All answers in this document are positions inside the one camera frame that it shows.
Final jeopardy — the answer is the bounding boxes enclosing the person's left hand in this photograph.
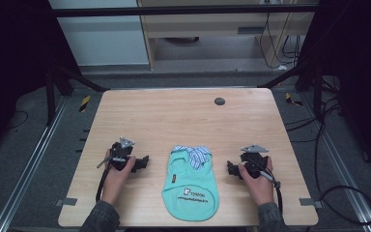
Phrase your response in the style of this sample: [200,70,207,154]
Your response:
[100,149,137,206]

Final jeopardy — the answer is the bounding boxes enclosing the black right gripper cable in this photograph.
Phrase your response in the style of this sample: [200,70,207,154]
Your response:
[250,160,285,216]

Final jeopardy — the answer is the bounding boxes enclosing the grey table bracket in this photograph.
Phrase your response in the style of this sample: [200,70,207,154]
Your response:
[299,197,324,210]
[54,197,78,208]

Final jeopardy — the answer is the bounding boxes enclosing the thin black floor cable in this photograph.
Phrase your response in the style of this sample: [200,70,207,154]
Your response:
[7,109,30,131]

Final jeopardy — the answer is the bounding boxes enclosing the light wooden desk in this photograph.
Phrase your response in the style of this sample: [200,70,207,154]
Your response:
[136,0,317,71]

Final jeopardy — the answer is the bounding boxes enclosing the black metal stand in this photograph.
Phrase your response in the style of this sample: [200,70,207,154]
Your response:
[258,53,340,123]
[43,63,111,128]

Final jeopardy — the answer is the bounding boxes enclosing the teal pet shirt striped collar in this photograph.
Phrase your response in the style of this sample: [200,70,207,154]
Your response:
[160,144,220,223]

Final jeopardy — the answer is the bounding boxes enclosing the black floor cable loop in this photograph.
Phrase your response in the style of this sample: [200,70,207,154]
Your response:
[284,96,371,226]

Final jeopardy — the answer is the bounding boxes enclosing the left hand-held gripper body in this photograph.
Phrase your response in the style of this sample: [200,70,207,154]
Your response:
[97,135,136,172]

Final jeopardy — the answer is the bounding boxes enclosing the dark curtain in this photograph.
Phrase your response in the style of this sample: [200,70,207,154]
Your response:
[0,0,82,163]
[299,0,371,180]

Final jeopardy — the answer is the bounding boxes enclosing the person's right hand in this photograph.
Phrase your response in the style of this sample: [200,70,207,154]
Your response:
[238,156,275,207]

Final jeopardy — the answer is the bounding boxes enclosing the black horizontal frame bar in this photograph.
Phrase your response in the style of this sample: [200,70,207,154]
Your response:
[49,3,321,18]

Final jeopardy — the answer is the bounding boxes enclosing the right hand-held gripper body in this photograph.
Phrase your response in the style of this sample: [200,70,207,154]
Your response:
[240,143,271,180]

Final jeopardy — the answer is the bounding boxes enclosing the yellow black striped tape piece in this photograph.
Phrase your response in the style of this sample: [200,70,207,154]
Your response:
[285,92,304,107]
[78,95,92,113]

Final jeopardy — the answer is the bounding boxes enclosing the white cabinet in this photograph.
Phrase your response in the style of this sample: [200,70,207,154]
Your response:
[47,0,150,68]

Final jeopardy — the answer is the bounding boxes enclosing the aluminium floor rail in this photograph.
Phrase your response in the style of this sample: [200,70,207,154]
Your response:
[0,96,70,232]
[298,92,371,232]

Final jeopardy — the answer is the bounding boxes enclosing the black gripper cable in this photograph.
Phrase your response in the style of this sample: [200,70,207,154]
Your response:
[250,160,285,216]
[95,162,112,203]

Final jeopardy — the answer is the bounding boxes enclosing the black cables behind desk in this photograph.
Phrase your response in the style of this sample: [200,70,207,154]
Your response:
[258,0,306,71]

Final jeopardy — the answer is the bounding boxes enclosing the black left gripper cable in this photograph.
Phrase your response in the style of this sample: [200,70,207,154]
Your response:
[95,162,112,203]

